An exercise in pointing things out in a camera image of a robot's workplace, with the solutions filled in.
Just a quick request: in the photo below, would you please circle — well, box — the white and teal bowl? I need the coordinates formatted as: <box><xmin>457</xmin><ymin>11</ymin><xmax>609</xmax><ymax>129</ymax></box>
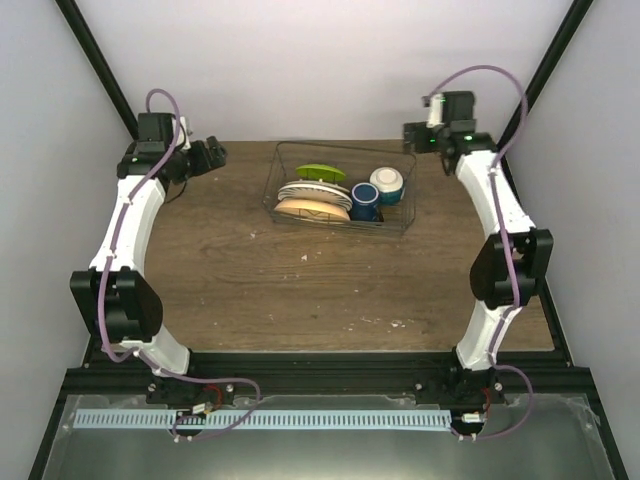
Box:
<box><xmin>369</xmin><ymin>167</ymin><xmax>405</xmax><ymax>205</ymax></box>

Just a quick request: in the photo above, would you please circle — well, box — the dark blue mug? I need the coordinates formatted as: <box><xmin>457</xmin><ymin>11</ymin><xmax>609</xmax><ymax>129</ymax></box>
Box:
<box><xmin>349</xmin><ymin>182</ymin><xmax>384</xmax><ymax>222</ymax></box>

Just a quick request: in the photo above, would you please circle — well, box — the grey wire dish rack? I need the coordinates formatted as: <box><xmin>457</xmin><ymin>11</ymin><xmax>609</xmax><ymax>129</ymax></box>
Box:
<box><xmin>262</xmin><ymin>141</ymin><xmax>417</xmax><ymax>234</ymax></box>

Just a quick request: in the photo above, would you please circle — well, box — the white blue striped plate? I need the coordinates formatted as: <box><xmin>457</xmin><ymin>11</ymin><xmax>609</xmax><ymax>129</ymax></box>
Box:
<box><xmin>277</xmin><ymin>180</ymin><xmax>352</xmax><ymax>210</ymax></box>

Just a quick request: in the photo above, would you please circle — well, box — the lime green plate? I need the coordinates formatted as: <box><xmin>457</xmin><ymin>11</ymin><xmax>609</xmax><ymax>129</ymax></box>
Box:
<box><xmin>295</xmin><ymin>163</ymin><xmax>347</xmax><ymax>183</ymax></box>

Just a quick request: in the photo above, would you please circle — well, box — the orange round plate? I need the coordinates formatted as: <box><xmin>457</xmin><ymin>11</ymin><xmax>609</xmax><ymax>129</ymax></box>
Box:
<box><xmin>274</xmin><ymin>199</ymin><xmax>350</xmax><ymax>223</ymax></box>

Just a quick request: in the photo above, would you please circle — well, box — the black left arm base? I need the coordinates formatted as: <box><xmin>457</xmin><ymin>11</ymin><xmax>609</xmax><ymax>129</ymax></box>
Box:
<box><xmin>143</xmin><ymin>373</ymin><xmax>238</xmax><ymax>408</ymax></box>

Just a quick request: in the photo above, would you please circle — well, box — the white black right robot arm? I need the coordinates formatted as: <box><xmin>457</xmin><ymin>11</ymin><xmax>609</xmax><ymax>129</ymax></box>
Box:
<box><xmin>403</xmin><ymin>91</ymin><xmax>554</xmax><ymax>403</ymax></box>

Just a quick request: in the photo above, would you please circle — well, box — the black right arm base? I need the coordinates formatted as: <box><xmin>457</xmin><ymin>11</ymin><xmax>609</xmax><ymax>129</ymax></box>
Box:
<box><xmin>413</xmin><ymin>365</ymin><xmax>497</xmax><ymax>409</ymax></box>

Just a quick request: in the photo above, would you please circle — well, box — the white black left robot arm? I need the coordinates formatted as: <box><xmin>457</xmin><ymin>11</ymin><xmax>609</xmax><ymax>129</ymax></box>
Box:
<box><xmin>70</xmin><ymin>112</ymin><xmax>227</xmax><ymax>404</ymax></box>

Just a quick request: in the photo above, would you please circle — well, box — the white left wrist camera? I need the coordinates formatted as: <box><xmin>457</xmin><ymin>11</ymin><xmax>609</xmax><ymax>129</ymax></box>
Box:
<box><xmin>176</xmin><ymin>116</ymin><xmax>192</xmax><ymax>150</ymax></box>

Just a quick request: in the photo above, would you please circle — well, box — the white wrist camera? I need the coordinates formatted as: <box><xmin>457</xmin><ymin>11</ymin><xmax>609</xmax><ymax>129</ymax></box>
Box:
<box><xmin>176</xmin><ymin>116</ymin><xmax>192</xmax><ymax>150</ymax></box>
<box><xmin>423</xmin><ymin>93</ymin><xmax>445</xmax><ymax>128</ymax></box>

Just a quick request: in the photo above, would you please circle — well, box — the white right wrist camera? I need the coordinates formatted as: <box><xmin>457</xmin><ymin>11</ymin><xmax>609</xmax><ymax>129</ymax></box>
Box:
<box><xmin>423</xmin><ymin>93</ymin><xmax>445</xmax><ymax>128</ymax></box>

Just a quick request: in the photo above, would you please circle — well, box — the light blue slotted cable duct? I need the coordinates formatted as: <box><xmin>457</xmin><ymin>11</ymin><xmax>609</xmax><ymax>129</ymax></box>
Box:
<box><xmin>73</xmin><ymin>409</ymin><xmax>451</xmax><ymax>431</ymax></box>

